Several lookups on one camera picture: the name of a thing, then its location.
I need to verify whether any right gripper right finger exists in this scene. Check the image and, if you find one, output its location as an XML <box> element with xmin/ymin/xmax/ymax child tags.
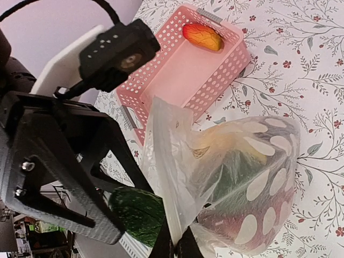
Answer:
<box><xmin>174</xmin><ymin>227</ymin><xmax>204</xmax><ymax>258</ymax></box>

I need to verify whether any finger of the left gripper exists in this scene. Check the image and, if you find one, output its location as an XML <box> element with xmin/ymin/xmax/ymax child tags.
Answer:
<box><xmin>90</xmin><ymin>117</ymin><xmax>154</xmax><ymax>193</ymax></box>

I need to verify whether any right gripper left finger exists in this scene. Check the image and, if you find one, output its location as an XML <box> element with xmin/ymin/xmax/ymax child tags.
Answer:
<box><xmin>152</xmin><ymin>218</ymin><xmax>172</xmax><ymax>258</ymax></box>

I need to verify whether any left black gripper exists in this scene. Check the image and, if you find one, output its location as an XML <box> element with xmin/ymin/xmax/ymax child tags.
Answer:
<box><xmin>1</xmin><ymin>91</ymin><xmax>125</xmax><ymax>245</ymax></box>

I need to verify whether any green toy cucumber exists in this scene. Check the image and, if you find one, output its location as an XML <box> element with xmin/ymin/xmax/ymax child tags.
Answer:
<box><xmin>108</xmin><ymin>187</ymin><xmax>165</xmax><ymax>248</ymax></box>

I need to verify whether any clear zip top bag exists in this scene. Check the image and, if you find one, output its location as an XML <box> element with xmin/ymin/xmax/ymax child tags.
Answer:
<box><xmin>141</xmin><ymin>98</ymin><xmax>300</xmax><ymax>257</ymax></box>

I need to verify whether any green toy pepper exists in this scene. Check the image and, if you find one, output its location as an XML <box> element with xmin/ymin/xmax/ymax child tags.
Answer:
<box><xmin>188</xmin><ymin>150</ymin><xmax>272</xmax><ymax>213</ymax></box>

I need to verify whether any pink plastic basket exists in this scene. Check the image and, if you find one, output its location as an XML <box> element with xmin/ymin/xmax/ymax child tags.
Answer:
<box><xmin>116</xmin><ymin>3</ymin><xmax>250</xmax><ymax>145</ymax></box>

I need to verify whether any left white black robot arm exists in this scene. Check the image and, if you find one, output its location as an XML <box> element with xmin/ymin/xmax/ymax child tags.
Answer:
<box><xmin>1</xmin><ymin>23</ymin><xmax>160</xmax><ymax>245</ymax></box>

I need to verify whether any floral patterned table mat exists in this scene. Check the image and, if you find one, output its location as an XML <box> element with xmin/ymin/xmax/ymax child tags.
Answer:
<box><xmin>94</xmin><ymin>0</ymin><xmax>344</xmax><ymax>258</ymax></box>

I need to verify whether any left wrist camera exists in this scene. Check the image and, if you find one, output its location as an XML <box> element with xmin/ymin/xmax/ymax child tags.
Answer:
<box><xmin>32</xmin><ymin>18</ymin><xmax>161</xmax><ymax>95</ymax></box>

